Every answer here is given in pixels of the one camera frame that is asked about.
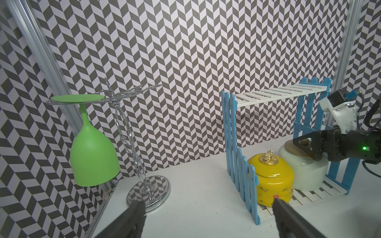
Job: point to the chrome wire glass stand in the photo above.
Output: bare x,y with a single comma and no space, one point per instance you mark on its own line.
153,190

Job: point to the yellow ceramic tea canister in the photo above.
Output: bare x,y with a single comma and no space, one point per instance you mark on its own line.
275,178

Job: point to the aluminium corner post left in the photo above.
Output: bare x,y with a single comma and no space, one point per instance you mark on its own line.
46,60

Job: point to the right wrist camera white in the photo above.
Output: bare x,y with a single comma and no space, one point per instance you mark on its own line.
341,104

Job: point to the blue white slatted shelf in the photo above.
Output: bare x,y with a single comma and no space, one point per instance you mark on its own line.
244,175

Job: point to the aluminium corner post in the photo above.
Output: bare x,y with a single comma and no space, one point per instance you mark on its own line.
46,60
347,43

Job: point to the cream tea canister tan lid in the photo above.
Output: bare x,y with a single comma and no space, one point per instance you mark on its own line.
308,173

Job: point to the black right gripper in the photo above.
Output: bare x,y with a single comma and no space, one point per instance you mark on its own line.
337,146

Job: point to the green plastic wine glass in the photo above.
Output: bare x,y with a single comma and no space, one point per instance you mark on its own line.
93,157

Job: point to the aluminium corner post right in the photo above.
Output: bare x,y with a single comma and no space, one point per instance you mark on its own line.
347,43

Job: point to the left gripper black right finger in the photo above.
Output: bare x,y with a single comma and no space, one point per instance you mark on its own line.
291,224

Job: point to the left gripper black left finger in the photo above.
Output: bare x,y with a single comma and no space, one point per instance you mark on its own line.
129,224

